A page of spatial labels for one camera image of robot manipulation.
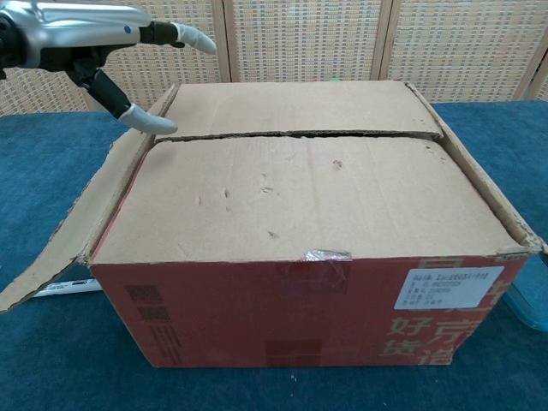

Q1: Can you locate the woven rattan folding screen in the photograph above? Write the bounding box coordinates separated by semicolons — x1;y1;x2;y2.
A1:
0;0;548;116

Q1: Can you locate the clear blue plastic container lid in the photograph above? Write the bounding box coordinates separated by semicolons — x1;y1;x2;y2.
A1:
503;250;548;331

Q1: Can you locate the white marker pen black cap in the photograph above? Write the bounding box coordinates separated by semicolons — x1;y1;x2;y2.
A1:
32;277;98;301

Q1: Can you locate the red cardboard shipping box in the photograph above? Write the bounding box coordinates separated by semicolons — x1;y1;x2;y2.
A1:
0;79;547;369

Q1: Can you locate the blue velvet table cloth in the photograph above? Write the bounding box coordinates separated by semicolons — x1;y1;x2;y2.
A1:
0;98;548;411

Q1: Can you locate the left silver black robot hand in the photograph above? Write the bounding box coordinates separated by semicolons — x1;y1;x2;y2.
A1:
0;0;217;134

